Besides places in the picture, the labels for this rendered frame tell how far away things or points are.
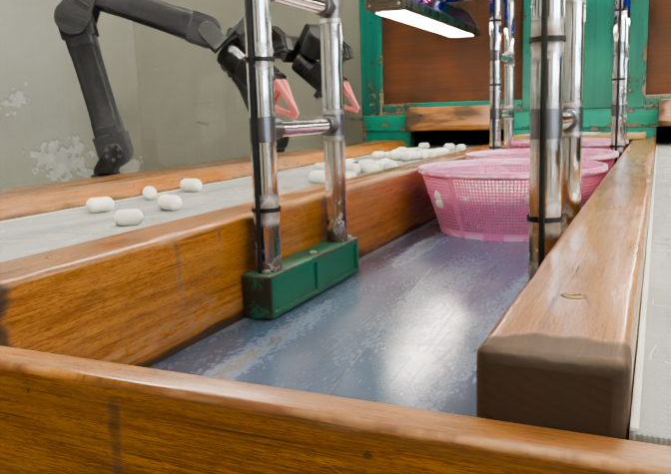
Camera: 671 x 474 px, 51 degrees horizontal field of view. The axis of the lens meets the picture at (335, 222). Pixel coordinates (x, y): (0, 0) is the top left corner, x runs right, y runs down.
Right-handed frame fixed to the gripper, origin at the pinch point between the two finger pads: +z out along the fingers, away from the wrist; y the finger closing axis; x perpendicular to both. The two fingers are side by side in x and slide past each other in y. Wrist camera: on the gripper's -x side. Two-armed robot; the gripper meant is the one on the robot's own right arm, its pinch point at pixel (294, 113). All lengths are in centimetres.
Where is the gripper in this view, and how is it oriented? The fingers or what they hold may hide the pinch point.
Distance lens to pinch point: 141.9
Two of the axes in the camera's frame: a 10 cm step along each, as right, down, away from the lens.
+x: -5.7, 7.3, 3.8
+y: 4.1, -1.5, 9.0
